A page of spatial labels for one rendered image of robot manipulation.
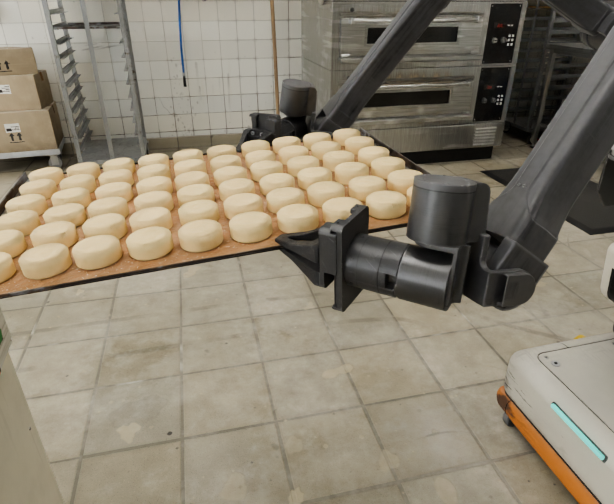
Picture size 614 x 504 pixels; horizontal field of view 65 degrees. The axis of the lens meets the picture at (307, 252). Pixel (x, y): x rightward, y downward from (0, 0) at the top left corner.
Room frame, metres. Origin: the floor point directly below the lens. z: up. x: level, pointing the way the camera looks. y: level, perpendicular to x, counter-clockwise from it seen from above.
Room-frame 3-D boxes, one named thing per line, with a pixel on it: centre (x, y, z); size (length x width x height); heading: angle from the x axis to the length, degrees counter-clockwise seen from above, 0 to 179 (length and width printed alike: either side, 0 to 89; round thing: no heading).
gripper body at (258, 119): (0.95, 0.07, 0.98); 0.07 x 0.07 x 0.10; 60
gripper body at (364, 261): (0.44, -0.07, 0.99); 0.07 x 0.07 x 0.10; 60
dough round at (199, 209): (0.57, 0.14, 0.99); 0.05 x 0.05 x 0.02
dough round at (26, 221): (0.57, 0.37, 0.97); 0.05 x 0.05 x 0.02
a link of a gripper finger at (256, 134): (0.89, 0.10, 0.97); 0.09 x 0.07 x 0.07; 150
